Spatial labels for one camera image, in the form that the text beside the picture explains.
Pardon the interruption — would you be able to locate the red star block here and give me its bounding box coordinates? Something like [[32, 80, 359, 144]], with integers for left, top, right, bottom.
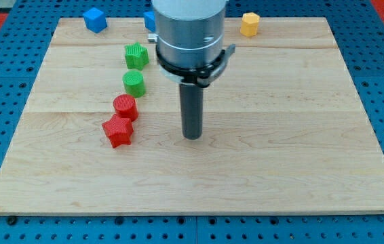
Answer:
[[102, 114, 134, 148]]

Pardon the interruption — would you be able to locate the blue block behind arm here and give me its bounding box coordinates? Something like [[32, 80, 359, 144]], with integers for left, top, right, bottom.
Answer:
[[143, 12, 156, 33]]

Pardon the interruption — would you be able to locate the black clamp ring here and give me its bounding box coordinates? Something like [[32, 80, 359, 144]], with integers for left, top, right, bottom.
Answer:
[[155, 43, 237, 89]]

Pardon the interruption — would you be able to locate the blue cube block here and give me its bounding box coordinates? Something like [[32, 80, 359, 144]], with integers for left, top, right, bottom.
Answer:
[[83, 7, 108, 33]]

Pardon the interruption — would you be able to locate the green cylinder block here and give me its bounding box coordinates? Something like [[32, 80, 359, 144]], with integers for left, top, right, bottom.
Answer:
[[122, 70, 146, 98]]

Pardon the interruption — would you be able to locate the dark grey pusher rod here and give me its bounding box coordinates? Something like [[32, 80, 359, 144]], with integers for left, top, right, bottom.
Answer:
[[179, 85, 203, 140]]

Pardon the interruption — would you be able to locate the yellow hexagon block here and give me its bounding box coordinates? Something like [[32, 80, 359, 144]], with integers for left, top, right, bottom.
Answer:
[[240, 12, 260, 37]]

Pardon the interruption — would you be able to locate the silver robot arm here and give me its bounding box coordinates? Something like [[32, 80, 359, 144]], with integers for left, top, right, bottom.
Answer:
[[151, 0, 227, 68]]

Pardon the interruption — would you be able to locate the red cylinder block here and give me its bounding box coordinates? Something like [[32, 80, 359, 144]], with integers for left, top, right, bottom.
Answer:
[[113, 94, 138, 121]]

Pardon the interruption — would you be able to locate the green star block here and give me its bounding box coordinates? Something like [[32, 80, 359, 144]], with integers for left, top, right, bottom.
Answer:
[[125, 42, 149, 70]]

